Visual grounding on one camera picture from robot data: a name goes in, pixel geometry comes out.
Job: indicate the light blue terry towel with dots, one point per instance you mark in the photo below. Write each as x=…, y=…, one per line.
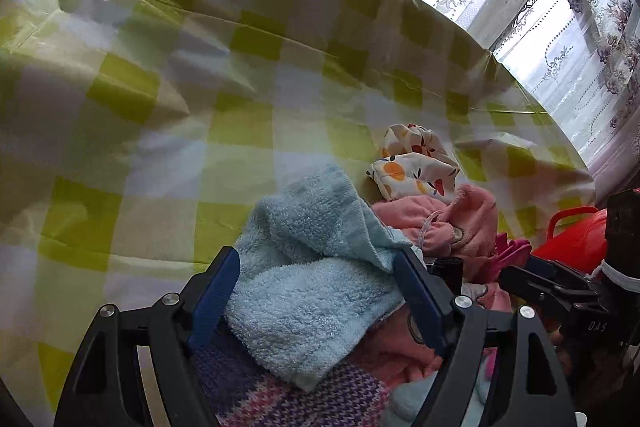
x=310, y=307

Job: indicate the white lace curtain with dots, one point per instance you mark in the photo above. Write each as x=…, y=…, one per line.
x=550, y=7

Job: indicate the pink floral drape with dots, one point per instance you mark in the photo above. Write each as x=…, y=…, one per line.
x=617, y=172

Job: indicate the magenta fringed cloth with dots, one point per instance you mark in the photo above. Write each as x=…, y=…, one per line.
x=510, y=249

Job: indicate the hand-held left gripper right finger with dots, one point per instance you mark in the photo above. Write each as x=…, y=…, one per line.
x=425, y=302

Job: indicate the fruit print cloth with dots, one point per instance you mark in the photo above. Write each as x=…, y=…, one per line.
x=405, y=174

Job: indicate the purple knit glove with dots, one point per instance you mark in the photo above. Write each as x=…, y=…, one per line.
x=280, y=397

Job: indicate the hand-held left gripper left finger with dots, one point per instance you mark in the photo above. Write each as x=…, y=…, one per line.
x=212, y=302

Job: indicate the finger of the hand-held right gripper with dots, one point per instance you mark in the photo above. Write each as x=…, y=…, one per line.
x=447, y=274
x=550, y=282

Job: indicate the yellow white checked tablecloth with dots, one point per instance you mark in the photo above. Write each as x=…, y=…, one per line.
x=150, y=157

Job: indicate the pink fleece headband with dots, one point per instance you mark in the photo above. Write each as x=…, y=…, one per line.
x=475, y=217

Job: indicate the red plastic cup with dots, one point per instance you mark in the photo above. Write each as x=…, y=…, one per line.
x=570, y=247

